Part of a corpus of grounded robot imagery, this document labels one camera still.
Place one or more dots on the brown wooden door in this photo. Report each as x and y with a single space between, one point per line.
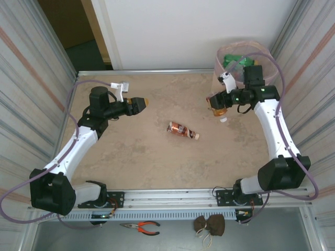
65 21

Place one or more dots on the thin aluminium table edge rail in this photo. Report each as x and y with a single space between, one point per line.
170 71

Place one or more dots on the small circuit board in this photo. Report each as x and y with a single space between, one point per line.
102 216
244 214

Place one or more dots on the red gold label bottle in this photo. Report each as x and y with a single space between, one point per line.
219 112

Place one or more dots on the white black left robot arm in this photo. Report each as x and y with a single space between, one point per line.
73 149

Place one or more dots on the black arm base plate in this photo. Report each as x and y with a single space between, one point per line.
117 197
222 200

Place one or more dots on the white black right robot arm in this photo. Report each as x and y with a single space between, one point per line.
272 130

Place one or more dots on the brown cloth pouch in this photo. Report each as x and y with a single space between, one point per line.
216 225
200 223

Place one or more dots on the white door frame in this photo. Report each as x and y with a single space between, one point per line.
110 39

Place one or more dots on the beige ribbed waste bin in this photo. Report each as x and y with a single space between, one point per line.
215 89

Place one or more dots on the brown Nescafe coffee bottle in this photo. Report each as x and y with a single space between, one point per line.
180 129

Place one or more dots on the purple translucent bin liner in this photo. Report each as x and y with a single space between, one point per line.
270 74

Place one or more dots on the wide aluminium extrusion rail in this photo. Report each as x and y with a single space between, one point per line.
170 196

